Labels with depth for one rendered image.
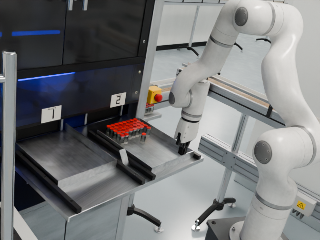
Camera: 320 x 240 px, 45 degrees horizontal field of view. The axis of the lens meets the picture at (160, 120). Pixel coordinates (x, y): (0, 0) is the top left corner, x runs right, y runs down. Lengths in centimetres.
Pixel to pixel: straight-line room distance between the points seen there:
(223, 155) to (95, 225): 97
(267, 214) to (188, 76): 54
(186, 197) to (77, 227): 116
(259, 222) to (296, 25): 60
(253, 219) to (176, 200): 168
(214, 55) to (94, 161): 61
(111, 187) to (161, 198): 151
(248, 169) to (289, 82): 141
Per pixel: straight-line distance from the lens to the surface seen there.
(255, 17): 114
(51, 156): 153
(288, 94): 115
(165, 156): 163
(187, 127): 152
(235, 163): 254
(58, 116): 156
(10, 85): 73
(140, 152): 163
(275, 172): 110
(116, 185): 141
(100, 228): 215
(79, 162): 151
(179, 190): 301
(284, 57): 117
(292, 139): 111
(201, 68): 140
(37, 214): 178
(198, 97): 147
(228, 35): 134
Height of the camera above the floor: 170
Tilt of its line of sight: 25 degrees down
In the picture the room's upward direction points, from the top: 11 degrees clockwise
